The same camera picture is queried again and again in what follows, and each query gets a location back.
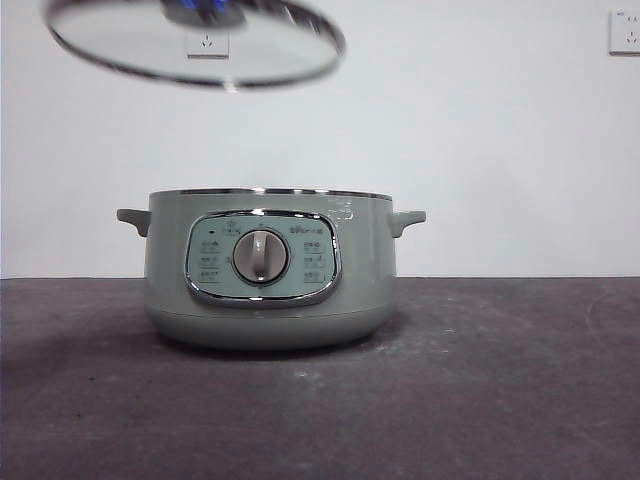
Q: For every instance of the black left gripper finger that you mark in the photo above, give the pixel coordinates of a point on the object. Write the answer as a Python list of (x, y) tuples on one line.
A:
[(182, 11), (227, 12)]

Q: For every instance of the glass lid with green knob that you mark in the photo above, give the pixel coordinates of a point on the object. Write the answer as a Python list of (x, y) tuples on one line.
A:
[(150, 50)]

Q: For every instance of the green electric cooking pot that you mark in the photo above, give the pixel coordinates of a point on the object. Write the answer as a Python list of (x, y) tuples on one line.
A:
[(360, 270)]

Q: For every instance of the white wall socket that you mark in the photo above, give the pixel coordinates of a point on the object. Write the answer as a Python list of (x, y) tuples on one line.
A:
[(208, 45), (625, 33)]

